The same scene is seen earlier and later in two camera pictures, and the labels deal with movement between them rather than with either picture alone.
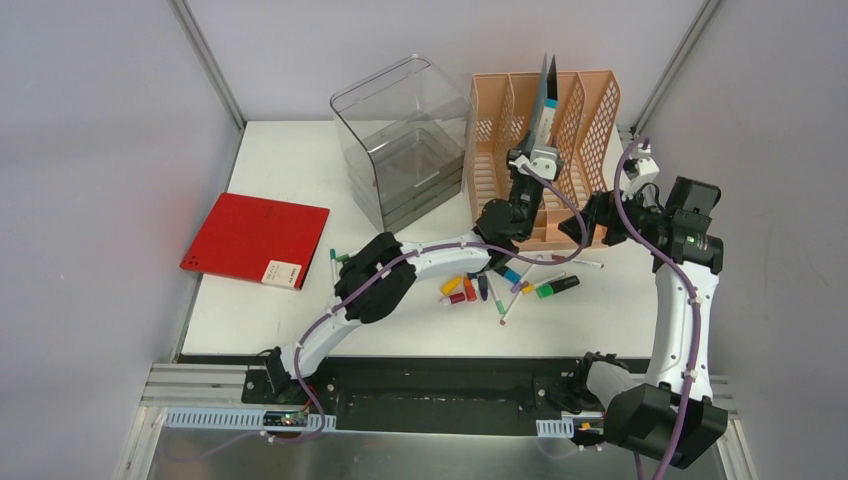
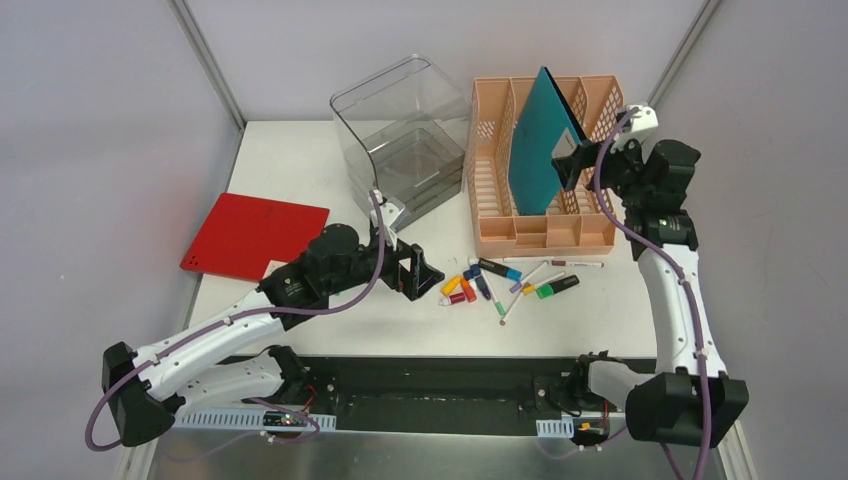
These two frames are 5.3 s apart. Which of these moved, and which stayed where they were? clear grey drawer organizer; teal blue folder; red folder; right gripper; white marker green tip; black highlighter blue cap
Moved: right gripper; teal blue folder
Stayed: black highlighter blue cap; white marker green tip; clear grey drawer organizer; red folder
